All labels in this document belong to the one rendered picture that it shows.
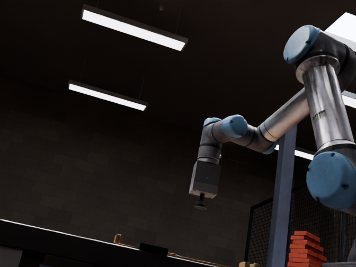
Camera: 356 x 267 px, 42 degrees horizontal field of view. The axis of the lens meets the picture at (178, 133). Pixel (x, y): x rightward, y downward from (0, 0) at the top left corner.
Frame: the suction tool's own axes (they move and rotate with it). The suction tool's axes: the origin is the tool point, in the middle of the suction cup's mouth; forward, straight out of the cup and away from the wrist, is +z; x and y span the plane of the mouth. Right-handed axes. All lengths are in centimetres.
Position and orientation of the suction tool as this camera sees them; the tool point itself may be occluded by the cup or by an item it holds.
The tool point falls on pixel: (200, 207)
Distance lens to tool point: 155.2
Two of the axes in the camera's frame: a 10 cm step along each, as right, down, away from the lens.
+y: -9.7, -2.3, -0.9
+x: 1.7, -3.4, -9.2
